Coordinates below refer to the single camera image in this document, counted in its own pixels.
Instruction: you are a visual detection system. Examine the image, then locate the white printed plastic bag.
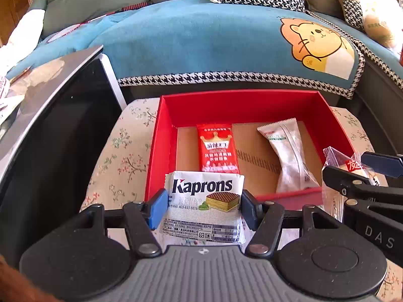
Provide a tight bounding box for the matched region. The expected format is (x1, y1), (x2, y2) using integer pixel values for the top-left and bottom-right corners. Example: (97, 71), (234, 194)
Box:
(362, 0), (403, 49)

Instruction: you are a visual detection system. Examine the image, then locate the red white snack packet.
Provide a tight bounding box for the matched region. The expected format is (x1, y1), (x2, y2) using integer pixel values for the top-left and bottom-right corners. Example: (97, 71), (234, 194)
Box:
(197, 123), (240, 174)

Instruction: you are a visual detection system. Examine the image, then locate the grey sofa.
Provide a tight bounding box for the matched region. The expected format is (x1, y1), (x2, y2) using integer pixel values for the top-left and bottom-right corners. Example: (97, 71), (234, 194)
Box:
(28, 0), (403, 177)

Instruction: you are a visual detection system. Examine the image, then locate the blue lion sofa cover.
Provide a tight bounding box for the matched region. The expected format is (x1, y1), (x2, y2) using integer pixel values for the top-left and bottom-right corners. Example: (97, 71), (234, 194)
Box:
(6, 0), (366, 99)

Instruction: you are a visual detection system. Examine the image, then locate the floral tablecloth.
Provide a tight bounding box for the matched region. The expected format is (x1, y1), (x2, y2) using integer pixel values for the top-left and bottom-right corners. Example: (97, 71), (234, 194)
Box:
(79, 97), (403, 299)

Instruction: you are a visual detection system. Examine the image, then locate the white wafer packet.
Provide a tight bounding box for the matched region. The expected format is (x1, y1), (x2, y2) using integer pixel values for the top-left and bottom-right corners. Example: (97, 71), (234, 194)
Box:
(160, 170), (245, 245)

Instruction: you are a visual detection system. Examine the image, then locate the silver white snack packet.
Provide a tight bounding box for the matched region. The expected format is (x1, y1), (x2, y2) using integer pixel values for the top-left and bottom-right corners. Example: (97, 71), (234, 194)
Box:
(257, 117), (320, 193)

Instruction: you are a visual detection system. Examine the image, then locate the blue houndstooth-edged sofa cover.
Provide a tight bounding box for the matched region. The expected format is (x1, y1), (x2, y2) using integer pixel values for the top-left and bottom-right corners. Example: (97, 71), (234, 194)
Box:
(305, 9), (403, 89)

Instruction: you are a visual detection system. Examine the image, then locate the red cardboard box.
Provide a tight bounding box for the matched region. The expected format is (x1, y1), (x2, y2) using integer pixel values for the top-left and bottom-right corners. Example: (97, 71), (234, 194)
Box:
(145, 90), (358, 210)

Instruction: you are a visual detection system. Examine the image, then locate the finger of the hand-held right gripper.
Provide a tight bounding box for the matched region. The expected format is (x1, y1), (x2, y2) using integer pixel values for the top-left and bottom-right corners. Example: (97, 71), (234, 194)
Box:
(322, 166), (403, 202)
(361, 152), (403, 177)

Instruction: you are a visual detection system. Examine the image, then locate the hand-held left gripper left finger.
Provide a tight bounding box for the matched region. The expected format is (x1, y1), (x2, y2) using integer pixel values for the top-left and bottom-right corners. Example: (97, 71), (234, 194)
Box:
(71, 189), (169, 257)

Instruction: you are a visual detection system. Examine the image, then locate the white cloth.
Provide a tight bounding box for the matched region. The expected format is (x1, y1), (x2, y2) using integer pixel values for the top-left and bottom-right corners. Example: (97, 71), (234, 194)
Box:
(0, 8), (46, 79)

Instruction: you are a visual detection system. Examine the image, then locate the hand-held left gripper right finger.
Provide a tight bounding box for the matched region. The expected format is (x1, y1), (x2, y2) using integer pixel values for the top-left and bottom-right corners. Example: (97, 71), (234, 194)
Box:
(240, 190), (347, 257)

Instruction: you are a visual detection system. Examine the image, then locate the round cake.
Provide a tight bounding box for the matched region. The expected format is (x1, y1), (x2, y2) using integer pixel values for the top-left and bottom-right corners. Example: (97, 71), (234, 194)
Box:
(322, 146), (383, 224)

